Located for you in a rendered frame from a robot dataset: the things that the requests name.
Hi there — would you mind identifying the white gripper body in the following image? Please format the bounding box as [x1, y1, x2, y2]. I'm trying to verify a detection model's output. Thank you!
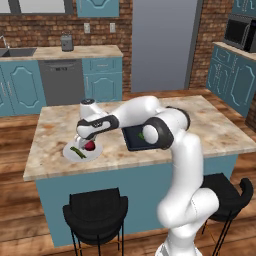
[73, 132, 89, 150]

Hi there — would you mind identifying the red steak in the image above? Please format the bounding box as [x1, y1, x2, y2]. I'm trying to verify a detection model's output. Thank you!
[84, 140, 96, 152]

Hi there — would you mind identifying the green asparagus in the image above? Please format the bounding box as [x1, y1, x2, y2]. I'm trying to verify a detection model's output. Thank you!
[69, 146, 88, 159]

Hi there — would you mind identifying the white round plate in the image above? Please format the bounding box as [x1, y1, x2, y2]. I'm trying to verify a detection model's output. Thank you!
[62, 141, 104, 164]

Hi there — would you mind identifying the dark rectangular tray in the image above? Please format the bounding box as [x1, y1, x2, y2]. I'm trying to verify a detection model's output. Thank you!
[121, 124, 175, 152]

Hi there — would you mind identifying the grey dishwasher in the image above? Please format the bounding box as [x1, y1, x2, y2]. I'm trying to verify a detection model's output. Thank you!
[37, 58, 86, 107]

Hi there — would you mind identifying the teal cupboard with drawer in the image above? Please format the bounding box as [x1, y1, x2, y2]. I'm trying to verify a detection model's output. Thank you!
[81, 56, 124, 103]

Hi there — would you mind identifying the black bar stool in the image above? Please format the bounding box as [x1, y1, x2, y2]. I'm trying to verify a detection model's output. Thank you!
[199, 172, 255, 256]
[62, 187, 130, 256]

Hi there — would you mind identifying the teal kitchen island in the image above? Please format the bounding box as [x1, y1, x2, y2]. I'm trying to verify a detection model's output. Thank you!
[22, 94, 256, 248]

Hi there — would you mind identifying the teal base cupboard run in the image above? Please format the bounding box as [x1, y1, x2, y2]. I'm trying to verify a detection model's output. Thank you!
[205, 41, 256, 119]
[0, 59, 47, 118]

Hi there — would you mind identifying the grey sink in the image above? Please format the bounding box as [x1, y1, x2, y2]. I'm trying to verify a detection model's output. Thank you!
[0, 47, 38, 58]

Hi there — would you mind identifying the silver tap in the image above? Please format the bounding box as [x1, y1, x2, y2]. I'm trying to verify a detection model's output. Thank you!
[0, 34, 10, 51]

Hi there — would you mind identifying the grey fridge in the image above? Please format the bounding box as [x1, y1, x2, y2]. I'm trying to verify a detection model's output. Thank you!
[130, 0, 205, 94]

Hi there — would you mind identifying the black microwave oven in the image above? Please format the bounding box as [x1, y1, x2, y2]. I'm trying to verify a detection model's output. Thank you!
[222, 13, 256, 54]

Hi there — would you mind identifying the teal wall cupboard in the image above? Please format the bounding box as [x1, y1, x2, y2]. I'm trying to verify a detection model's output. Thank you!
[75, 0, 121, 19]
[231, 0, 256, 18]

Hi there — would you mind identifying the window with grey frame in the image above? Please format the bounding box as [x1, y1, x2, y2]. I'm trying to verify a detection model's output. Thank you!
[0, 0, 75, 16]

